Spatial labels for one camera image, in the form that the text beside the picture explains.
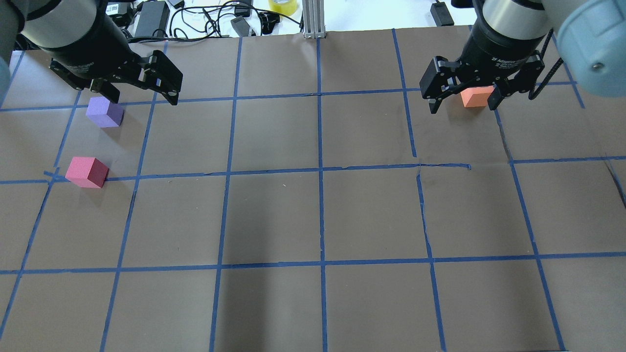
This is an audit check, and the aluminium frame post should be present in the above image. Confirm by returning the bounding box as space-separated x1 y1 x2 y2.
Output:
302 0 327 39

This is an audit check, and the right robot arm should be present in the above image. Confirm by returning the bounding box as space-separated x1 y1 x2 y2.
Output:
420 0 626 114

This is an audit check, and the yellow tape roll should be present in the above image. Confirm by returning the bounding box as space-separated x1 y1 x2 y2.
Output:
268 0 298 16

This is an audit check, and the black power adapter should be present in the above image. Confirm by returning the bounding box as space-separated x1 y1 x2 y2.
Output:
134 0 170 38

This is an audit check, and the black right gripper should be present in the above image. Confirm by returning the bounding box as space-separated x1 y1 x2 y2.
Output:
420 22 545 114

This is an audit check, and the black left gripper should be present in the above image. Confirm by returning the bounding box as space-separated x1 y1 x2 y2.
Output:
49 13 183 106

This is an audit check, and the purple foam cube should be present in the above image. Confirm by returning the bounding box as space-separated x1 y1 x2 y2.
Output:
86 97 125 129

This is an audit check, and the orange foam cube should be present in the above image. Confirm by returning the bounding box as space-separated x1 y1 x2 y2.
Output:
460 86 494 109

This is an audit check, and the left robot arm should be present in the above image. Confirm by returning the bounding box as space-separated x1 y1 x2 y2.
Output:
1 0 183 106

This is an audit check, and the pink foam cube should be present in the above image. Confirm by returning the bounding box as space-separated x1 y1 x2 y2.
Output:
64 156 110 189

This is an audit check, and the black power brick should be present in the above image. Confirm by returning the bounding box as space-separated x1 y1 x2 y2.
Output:
430 0 455 27

